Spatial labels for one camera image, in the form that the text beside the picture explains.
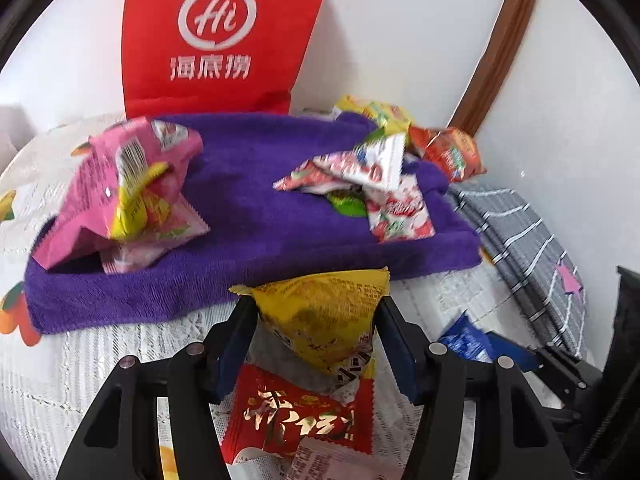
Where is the blue snack packet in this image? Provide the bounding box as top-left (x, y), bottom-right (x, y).
top-left (438, 312), bottom-right (495, 363)

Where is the red gold snack packet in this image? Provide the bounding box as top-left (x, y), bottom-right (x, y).
top-left (220, 364), bottom-right (374, 465)

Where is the strawberry print snack packet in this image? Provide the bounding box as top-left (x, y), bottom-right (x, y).
top-left (363, 174), bottom-right (436, 243)

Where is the yellow snack packet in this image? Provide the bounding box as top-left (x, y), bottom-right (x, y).
top-left (229, 268), bottom-right (390, 384)

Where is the pale pink peach packet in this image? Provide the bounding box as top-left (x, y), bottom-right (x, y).
top-left (100, 191), bottom-right (210, 274)

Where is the green chicken snack packet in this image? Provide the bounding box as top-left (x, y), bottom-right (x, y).
top-left (324, 128), bottom-right (385, 218)

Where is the large pink snack bag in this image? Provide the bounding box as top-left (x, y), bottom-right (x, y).
top-left (32, 117), bottom-right (203, 270)

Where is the pink white label packet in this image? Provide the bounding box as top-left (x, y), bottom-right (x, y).
top-left (285, 437), bottom-right (402, 480)

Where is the fruit print tablecloth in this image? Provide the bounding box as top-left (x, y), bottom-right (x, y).
top-left (1, 112), bottom-right (541, 479)

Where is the grey checked cloth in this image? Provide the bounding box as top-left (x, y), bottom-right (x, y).
top-left (447, 180), bottom-right (587, 359)

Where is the orange chips bag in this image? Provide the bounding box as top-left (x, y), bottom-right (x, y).
top-left (408, 126), bottom-right (487, 182)

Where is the purple towel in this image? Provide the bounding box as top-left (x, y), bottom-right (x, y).
top-left (24, 113), bottom-right (480, 334)

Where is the yellow chips bag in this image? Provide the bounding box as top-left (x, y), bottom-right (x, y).
top-left (332, 94), bottom-right (413, 134)

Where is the red paper shopping bag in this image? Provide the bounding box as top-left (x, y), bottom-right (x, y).
top-left (122, 0), bottom-right (322, 117)

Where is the brown wooden door frame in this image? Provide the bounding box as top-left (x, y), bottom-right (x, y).
top-left (449, 0), bottom-right (537, 136)

